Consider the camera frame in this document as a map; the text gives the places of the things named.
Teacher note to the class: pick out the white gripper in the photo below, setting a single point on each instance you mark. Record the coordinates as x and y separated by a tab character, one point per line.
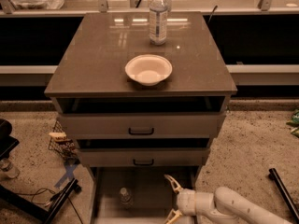
188	202

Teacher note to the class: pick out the clear water bottle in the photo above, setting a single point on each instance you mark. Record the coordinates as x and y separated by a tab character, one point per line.
126	197

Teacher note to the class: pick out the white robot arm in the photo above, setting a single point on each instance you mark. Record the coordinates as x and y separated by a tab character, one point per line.
224	206

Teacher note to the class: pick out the open bottom drawer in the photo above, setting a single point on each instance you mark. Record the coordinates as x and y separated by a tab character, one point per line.
153	197

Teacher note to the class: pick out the upper grey drawer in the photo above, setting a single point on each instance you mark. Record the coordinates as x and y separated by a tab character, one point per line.
126	126

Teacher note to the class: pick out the grey drawer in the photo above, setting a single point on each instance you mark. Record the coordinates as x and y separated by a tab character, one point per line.
126	126
129	157

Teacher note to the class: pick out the grey drawer cabinet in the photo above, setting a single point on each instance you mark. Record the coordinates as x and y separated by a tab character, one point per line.
91	78

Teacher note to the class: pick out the middle grey drawer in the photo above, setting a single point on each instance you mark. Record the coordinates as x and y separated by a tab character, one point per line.
129	157

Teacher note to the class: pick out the water bottle on floor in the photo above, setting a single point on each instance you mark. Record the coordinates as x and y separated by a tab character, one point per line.
9	168

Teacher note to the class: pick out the labelled water bottle on counter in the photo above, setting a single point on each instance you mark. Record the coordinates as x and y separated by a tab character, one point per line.
158	11

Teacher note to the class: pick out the black bar on floor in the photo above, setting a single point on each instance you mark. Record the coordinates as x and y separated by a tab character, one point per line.
293	207

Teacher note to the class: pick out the black stand base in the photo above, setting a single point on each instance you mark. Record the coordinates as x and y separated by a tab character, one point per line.
47	214

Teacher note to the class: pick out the snack packet in basket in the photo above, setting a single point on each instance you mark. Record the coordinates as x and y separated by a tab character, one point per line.
58	137

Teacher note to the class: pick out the white paper bowl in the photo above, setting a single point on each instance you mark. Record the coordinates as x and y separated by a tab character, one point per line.
148	70

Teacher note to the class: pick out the green snack bag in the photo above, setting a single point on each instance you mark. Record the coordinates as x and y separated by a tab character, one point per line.
294	123

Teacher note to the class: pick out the wire mesh basket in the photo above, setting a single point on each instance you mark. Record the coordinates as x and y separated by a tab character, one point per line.
65	149

